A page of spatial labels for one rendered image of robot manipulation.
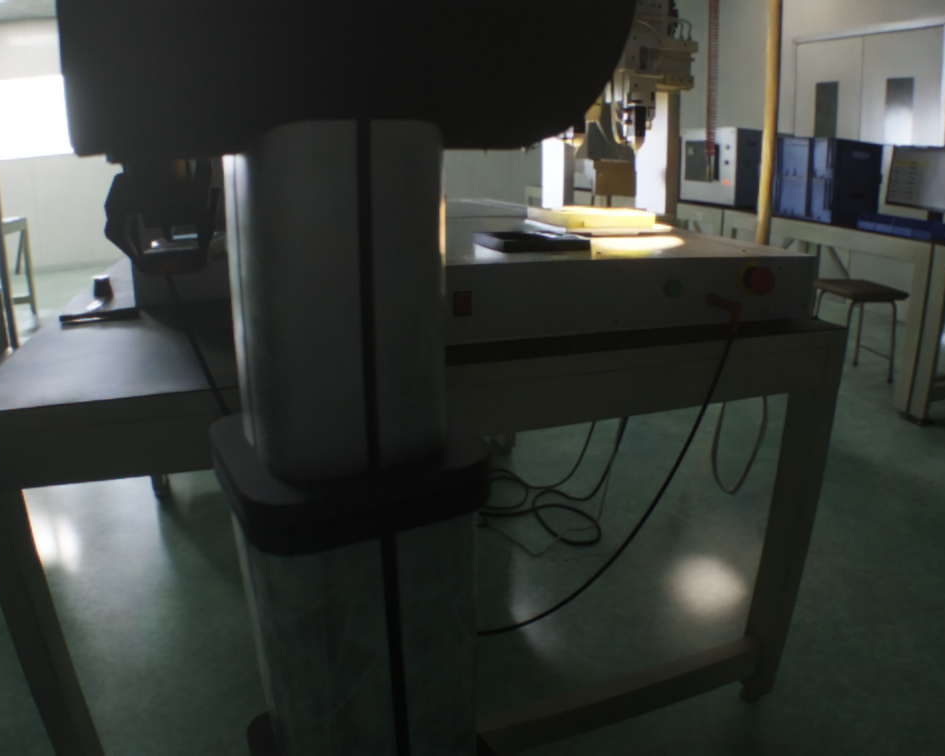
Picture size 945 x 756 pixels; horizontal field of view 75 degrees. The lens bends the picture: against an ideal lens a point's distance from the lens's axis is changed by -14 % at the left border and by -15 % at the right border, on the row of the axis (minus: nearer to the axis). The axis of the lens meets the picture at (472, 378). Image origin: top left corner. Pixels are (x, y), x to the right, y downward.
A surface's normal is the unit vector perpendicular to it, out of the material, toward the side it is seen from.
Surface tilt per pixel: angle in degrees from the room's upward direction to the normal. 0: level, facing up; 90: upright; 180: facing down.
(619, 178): 90
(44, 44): 90
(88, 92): 138
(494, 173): 90
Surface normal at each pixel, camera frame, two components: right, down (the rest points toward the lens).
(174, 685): 0.00, -0.95
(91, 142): 0.19, 0.98
